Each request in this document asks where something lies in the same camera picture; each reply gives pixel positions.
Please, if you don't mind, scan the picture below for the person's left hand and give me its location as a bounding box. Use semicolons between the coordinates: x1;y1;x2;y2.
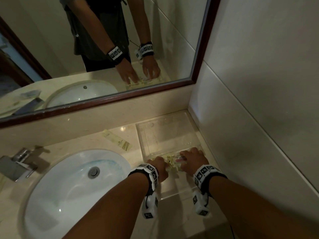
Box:
146;156;169;183

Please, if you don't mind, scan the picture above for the person's right hand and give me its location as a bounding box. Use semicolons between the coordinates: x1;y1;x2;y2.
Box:
179;147;210;176

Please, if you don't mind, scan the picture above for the bundle of cream toiletry packets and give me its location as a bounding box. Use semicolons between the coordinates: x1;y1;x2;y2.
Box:
164;154;182;171

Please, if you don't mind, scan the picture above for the clear plastic tray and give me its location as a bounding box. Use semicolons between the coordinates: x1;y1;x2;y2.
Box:
135;109;215;201

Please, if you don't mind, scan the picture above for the long cream striped toiletry packet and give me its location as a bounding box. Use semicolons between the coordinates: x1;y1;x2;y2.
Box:
102;129;133;152

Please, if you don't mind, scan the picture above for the person's right forearm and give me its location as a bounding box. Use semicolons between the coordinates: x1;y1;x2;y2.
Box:
209;176;319;239

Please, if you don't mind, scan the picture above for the person's left forearm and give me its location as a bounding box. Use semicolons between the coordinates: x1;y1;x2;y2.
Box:
62;175;150;239

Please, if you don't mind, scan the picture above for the black wristband with marker tags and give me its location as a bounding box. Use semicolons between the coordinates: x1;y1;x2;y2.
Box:
128;163;160;197
193;164;228;195

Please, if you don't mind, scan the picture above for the metal sink drain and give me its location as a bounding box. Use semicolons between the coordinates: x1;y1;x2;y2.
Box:
87;166;101;179

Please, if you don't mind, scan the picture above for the white oval sink basin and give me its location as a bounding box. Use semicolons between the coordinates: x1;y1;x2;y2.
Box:
24;149;132;239

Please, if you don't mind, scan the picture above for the dark wood framed mirror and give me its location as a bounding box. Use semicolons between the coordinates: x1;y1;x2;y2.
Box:
0;0;222;128

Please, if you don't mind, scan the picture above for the chrome square faucet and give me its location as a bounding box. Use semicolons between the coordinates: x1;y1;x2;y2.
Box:
0;147;38;183

